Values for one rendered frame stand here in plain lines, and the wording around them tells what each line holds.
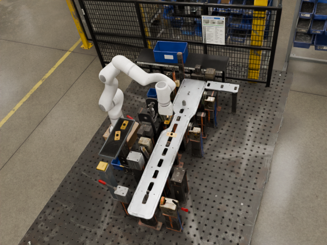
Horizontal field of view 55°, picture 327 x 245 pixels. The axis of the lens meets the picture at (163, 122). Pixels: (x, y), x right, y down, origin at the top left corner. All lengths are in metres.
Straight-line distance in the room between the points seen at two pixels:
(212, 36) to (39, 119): 2.67
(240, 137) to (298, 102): 1.51
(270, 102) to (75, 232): 2.06
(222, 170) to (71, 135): 2.21
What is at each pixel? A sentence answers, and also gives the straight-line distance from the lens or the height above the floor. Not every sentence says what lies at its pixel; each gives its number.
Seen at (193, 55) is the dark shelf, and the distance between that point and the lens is 3.14.
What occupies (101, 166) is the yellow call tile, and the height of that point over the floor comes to 1.16.
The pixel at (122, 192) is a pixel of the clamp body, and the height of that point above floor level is 1.06.
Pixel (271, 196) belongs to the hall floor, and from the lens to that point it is 3.36.
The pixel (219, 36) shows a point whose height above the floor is 1.24.
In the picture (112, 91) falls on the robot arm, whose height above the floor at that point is 1.34.
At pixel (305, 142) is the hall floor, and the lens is 3.80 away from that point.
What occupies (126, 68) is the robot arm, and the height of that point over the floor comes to 1.65.
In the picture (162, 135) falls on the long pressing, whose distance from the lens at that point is 2.50.
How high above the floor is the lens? 2.94
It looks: 49 degrees down
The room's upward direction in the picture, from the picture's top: 12 degrees counter-clockwise
